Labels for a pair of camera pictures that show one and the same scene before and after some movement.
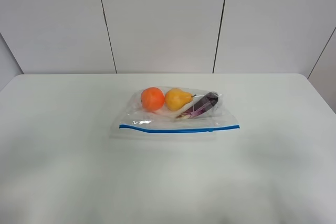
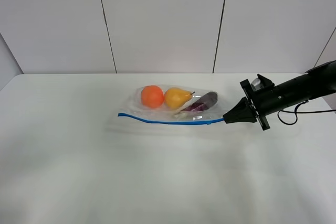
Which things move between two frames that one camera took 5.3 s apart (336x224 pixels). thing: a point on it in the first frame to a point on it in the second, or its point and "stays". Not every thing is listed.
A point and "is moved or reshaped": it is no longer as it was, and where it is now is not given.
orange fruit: x=152 y=98 stays
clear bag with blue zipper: x=163 y=113 is moved or reshaped
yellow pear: x=175 y=98 stays
